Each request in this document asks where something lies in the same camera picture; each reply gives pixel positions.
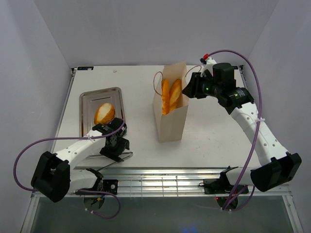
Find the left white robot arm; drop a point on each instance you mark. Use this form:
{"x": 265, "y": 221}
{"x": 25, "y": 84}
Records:
{"x": 55, "y": 173}

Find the metal tongs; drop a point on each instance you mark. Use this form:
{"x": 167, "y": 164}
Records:
{"x": 124, "y": 156}

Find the long baguette bread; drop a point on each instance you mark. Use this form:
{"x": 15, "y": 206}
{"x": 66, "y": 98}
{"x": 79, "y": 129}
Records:
{"x": 175, "y": 92}
{"x": 165, "y": 97}

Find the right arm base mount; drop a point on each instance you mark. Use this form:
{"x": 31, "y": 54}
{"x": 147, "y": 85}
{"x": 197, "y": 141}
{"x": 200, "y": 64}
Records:
{"x": 215, "y": 186}

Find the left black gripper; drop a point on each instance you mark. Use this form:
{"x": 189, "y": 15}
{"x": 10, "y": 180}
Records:
{"x": 124, "y": 143}

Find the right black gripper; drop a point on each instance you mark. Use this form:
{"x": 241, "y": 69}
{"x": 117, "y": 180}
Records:
{"x": 193, "y": 89}

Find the aluminium frame rail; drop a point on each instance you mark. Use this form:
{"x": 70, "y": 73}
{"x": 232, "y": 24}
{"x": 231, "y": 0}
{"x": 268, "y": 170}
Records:
{"x": 157, "y": 182}

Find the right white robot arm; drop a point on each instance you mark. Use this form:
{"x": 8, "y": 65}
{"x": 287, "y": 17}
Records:
{"x": 277, "y": 165}

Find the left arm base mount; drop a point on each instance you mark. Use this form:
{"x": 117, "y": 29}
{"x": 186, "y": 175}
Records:
{"x": 110, "y": 186}

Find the oval bread loaf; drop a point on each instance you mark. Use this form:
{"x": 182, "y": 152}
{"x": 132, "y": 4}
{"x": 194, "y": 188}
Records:
{"x": 104, "y": 114}

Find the beige paper bag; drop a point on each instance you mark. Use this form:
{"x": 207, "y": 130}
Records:
{"x": 170, "y": 127}

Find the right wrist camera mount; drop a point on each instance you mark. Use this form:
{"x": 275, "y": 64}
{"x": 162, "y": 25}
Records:
{"x": 208, "y": 63}

